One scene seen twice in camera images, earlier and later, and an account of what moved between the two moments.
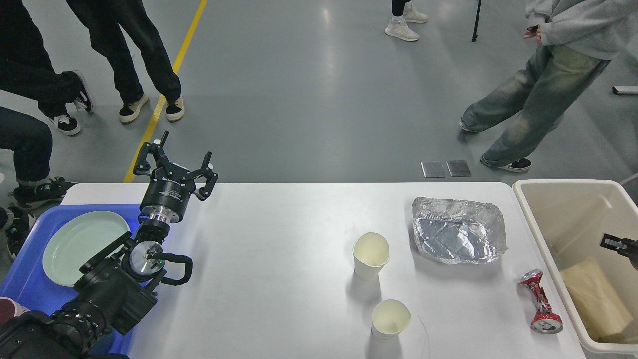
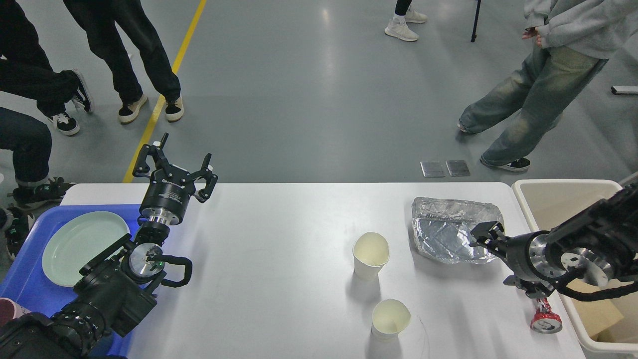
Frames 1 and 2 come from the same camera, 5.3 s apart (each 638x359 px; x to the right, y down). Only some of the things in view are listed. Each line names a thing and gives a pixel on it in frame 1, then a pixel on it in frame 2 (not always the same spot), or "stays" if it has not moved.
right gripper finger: [623, 247] -> [489, 234]
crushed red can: [545, 321] stays
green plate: [77, 238] stays
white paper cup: [371, 252] stays
